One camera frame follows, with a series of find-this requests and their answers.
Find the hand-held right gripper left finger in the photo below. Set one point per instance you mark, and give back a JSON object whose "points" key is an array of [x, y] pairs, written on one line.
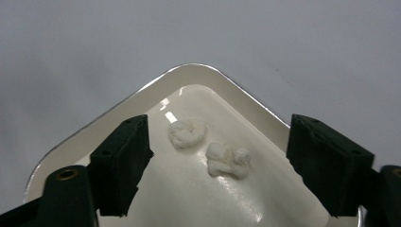
{"points": [[121, 164]]}

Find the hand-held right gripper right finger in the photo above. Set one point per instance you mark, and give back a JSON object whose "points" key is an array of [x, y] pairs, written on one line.
{"points": [[327, 167]]}

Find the white marshmallow lump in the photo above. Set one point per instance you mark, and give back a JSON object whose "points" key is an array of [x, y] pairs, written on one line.
{"points": [[187, 135], [228, 161]]}

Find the white ceramic tray gold rim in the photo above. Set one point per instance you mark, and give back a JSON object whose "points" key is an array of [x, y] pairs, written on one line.
{"points": [[189, 195]]}

